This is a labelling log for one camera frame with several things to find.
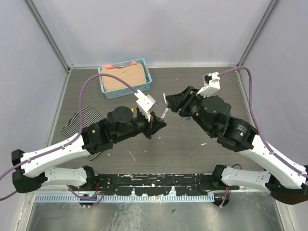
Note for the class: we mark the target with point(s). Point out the white pen blue end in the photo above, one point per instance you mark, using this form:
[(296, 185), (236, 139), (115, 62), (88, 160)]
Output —
[(164, 113)]

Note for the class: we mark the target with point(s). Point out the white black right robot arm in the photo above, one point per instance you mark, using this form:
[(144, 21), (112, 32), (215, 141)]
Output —
[(285, 184)]

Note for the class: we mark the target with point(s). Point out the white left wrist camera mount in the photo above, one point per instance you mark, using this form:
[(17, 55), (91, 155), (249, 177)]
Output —
[(145, 104)]

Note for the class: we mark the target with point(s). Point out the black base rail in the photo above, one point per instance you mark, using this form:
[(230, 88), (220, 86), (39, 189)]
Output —
[(153, 184)]

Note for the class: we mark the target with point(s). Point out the slotted cable duct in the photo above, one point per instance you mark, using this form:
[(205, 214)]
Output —
[(69, 198)]

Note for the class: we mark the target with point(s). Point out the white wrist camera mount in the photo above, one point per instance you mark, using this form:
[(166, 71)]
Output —
[(211, 85), (145, 104)]

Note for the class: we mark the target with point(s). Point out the black white striped cloth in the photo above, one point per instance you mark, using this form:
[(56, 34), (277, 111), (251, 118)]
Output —
[(89, 116)]

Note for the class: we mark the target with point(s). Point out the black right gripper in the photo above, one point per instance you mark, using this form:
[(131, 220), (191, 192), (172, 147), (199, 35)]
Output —
[(182, 99)]

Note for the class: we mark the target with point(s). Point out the peach folded cloth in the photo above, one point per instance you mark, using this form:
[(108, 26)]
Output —
[(132, 73)]

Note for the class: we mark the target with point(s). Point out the blue plastic basket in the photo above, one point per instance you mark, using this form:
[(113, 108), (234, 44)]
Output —
[(127, 91)]

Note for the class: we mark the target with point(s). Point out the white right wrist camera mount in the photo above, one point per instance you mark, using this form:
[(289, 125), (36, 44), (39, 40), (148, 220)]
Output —
[(211, 85)]

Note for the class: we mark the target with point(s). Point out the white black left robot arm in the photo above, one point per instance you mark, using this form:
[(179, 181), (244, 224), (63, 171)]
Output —
[(36, 169)]

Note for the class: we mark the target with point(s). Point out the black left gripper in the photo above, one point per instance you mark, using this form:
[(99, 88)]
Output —
[(155, 123)]

